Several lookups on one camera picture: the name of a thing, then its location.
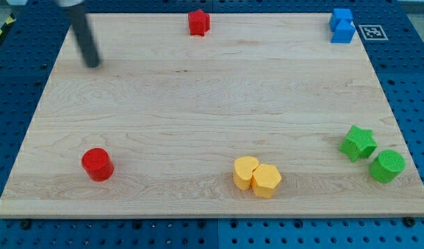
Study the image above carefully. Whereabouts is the yellow heart block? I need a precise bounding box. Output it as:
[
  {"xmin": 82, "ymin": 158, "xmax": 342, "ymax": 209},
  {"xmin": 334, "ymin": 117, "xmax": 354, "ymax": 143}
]
[{"xmin": 232, "ymin": 156, "xmax": 259, "ymax": 190}]

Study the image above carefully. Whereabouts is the yellow hexagon block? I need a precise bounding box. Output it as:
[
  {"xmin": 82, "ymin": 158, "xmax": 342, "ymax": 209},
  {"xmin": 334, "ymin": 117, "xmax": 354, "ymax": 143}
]
[{"xmin": 251, "ymin": 163, "xmax": 282, "ymax": 199}]

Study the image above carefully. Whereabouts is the red cylinder block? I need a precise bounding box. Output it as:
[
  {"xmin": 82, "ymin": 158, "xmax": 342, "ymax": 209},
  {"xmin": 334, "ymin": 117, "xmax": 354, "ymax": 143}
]
[{"xmin": 81, "ymin": 147, "xmax": 114, "ymax": 182}]

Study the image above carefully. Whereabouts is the white fiducial marker tag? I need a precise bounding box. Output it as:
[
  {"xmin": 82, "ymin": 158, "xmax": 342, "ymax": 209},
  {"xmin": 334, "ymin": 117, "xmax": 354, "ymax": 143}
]
[{"xmin": 358, "ymin": 24, "xmax": 388, "ymax": 42}]

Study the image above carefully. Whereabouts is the green cylinder block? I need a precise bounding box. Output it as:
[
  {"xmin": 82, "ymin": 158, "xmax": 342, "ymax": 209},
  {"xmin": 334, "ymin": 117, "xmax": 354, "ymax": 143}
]
[{"xmin": 369, "ymin": 149, "xmax": 406, "ymax": 183}]

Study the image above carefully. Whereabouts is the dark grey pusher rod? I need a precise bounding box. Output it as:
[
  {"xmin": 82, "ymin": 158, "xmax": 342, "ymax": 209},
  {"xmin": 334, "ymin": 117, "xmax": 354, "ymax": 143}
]
[{"xmin": 65, "ymin": 1, "xmax": 100, "ymax": 68}]

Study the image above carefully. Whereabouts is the blue pentagon block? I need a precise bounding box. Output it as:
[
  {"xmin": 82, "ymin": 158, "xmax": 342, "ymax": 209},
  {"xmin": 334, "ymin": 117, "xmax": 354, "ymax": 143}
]
[{"xmin": 331, "ymin": 19, "xmax": 356, "ymax": 44}]

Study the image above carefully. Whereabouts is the wooden board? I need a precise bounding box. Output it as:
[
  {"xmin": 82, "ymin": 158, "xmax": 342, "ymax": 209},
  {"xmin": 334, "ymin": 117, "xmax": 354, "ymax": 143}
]
[{"xmin": 0, "ymin": 13, "xmax": 424, "ymax": 219}]

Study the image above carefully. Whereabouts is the blue cube block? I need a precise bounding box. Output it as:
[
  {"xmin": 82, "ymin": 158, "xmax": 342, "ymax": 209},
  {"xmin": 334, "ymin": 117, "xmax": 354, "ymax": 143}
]
[{"xmin": 329, "ymin": 8, "xmax": 353, "ymax": 32}]

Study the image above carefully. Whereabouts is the red star block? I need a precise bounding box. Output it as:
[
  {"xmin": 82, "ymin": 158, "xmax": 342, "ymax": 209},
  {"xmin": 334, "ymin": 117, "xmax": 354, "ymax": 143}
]
[{"xmin": 187, "ymin": 9, "xmax": 210, "ymax": 37}]

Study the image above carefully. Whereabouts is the green star block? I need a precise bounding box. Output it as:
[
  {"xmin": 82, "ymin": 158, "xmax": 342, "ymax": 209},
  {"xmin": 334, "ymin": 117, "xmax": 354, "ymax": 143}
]
[{"xmin": 338, "ymin": 125, "xmax": 378, "ymax": 163}]

